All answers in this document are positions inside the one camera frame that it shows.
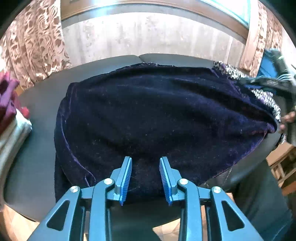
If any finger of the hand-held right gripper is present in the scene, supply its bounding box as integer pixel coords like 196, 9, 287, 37
238, 76, 279, 90

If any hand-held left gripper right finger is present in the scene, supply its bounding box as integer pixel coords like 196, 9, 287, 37
159, 156, 264, 241

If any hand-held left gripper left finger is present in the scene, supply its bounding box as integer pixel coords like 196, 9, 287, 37
26, 156, 133, 241

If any dark purple velvet garment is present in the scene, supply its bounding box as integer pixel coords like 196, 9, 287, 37
54, 62, 278, 204

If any pile of folded clothes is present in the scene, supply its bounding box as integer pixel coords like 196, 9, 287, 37
0, 71, 33, 176

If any person's right hand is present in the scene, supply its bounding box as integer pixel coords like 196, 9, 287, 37
279, 111, 296, 134

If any blue storage bin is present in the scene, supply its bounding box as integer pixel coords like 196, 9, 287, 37
257, 50, 278, 78

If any leopard print garment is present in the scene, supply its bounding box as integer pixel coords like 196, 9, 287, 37
213, 61, 282, 123

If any brown floral curtain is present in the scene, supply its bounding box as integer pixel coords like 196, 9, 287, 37
0, 0, 73, 91
239, 2, 281, 77

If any cardboard box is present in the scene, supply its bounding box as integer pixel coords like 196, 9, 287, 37
266, 141, 296, 197

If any wooden framed window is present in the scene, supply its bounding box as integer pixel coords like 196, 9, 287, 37
60, 0, 252, 44

